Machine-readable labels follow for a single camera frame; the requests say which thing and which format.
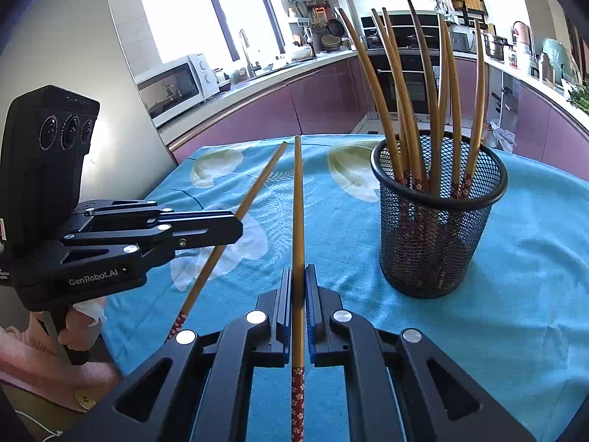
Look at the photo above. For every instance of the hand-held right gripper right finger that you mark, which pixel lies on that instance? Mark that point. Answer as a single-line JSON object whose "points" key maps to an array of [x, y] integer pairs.
{"points": [[311, 299]]}

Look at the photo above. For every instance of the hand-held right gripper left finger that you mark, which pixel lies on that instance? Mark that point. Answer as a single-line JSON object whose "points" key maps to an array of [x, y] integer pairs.
{"points": [[287, 297]]}

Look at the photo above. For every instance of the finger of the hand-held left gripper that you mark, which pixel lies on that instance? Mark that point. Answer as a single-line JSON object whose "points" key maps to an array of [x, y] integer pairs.
{"points": [[138, 209], [207, 232]]}

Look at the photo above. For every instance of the wooden chopstick red floral end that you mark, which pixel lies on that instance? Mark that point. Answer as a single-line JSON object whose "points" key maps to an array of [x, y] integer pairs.
{"points": [[298, 216], [257, 179]]}

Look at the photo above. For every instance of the black mesh holder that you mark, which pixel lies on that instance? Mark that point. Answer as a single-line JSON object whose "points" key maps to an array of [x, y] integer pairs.
{"points": [[428, 262]]}

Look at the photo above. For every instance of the bunch of bamboo chopsticks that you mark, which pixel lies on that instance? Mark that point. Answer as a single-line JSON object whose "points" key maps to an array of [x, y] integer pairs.
{"points": [[414, 165]]}

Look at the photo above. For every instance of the person's left hand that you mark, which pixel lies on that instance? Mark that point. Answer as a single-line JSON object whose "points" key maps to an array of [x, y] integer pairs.
{"points": [[80, 331]]}

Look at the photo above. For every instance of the white microwave oven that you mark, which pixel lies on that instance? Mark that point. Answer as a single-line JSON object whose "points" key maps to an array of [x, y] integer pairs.
{"points": [[170, 85]]}

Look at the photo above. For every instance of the pink lower cabinets with sink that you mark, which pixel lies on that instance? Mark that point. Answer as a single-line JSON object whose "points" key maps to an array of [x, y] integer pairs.
{"points": [[276, 106]]}

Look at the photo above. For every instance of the steel kitchen faucet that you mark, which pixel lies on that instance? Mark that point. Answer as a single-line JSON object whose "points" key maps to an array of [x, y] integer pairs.
{"points": [[244, 46]]}

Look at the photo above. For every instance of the blue leaf print tablecloth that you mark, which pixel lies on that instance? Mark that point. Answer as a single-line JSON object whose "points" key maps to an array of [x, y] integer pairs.
{"points": [[506, 308]]}

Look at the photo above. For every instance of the large kitchen window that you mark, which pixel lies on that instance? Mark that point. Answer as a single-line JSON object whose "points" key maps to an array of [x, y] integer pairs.
{"points": [[184, 9]]}

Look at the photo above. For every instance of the black built-in oven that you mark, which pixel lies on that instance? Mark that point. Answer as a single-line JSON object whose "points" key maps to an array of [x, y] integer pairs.
{"points": [[381, 69]]}

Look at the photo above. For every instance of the black frying pan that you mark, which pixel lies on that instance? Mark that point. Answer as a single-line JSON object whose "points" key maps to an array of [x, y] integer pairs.
{"points": [[336, 27]]}

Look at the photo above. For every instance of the clear plastic bag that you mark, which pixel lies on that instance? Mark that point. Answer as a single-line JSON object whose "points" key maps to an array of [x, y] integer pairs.
{"points": [[501, 137]]}

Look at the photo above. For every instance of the pink lower cabinets long row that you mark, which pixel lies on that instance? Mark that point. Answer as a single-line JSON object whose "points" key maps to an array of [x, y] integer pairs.
{"points": [[543, 124]]}

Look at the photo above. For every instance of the silver toaster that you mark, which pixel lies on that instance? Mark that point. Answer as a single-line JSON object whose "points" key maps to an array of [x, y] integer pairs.
{"points": [[460, 39]]}

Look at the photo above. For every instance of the black cooktop hood unit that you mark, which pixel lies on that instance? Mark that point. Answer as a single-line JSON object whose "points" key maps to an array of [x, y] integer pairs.
{"points": [[425, 20]]}

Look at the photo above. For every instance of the stainless steel pot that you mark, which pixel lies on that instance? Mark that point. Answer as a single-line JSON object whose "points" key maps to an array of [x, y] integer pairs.
{"points": [[496, 46]]}

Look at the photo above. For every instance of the pink thermos jug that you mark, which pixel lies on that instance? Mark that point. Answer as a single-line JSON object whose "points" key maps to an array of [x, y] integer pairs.
{"points": [[522, 41]]}

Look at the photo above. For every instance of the bunch of green vegetables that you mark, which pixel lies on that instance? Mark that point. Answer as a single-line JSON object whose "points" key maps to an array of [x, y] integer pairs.
{"points": [[580, 99]]}

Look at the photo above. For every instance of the wooden cutting board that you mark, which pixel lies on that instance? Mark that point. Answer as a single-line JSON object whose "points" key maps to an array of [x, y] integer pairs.
{"points": [[471, 0]]}

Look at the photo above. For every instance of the light green kitchen appliance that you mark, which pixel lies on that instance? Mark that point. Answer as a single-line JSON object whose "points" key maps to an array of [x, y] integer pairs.
{"points": [[557, 60]]}

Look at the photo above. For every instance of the black wall storage rack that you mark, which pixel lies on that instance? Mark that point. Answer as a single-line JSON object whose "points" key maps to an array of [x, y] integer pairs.
{"points": [[453, 4]]}

